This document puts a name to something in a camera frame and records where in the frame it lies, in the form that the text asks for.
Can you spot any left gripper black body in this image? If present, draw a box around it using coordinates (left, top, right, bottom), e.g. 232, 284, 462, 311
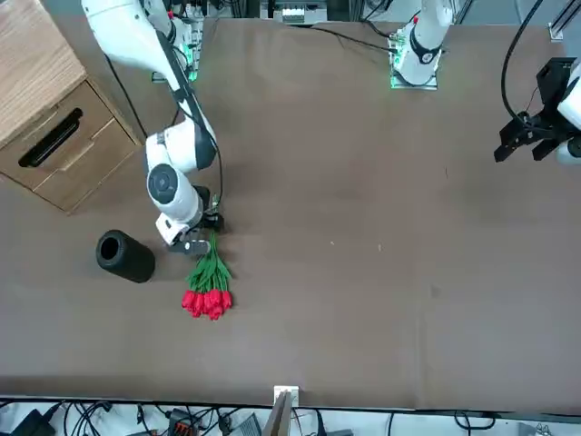
537, 57, 577, 117

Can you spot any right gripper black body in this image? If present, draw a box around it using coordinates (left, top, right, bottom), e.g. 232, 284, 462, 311
192, 183, 226, 233

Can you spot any red tulip bouquet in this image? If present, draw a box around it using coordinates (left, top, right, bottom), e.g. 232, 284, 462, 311
181, 229, 234, 322

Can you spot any black ribbed vase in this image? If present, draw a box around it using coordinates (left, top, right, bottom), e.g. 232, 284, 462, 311
94, 230, 156, 284

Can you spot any orange and black device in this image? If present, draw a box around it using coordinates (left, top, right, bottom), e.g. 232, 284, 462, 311
166, 408, 201, 436

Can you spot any wooden drawer box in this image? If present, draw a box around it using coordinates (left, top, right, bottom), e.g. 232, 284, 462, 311
0, 0, 146, 214

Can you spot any black power adapter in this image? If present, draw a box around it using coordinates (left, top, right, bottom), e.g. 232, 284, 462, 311
8, 408, 55, 436

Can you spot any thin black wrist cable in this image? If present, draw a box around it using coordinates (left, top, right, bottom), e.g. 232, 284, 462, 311
170, 38, 226, 210

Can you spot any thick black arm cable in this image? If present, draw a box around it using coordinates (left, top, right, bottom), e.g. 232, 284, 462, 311
500, 0, 546, 124

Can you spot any short aluminium rail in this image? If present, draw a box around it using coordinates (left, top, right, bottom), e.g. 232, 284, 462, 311
547, 0, 574, 43

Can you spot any black drawer handle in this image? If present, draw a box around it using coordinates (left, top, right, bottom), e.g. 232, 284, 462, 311
17, 107, 84, 168

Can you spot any black cable on table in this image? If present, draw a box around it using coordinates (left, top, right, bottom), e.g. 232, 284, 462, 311
308, 25, 396, 52

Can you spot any white table bracket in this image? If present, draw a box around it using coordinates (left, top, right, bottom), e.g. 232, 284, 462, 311
273, 385, 300, 405

